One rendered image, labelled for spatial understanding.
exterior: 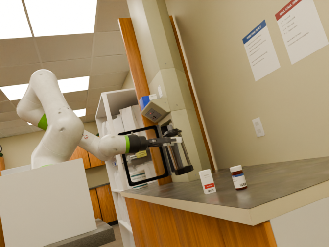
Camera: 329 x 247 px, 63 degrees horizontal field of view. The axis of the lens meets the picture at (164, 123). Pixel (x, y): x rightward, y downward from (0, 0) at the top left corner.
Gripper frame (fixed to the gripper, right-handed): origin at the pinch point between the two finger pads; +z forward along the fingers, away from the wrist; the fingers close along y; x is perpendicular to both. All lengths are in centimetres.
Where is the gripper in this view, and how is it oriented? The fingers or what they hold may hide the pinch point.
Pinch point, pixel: (173, 141)
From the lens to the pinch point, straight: 145.4
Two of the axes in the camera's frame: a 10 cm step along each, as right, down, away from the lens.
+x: 1.2, 9.7, -2.0
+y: -3.9, 2.3, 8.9
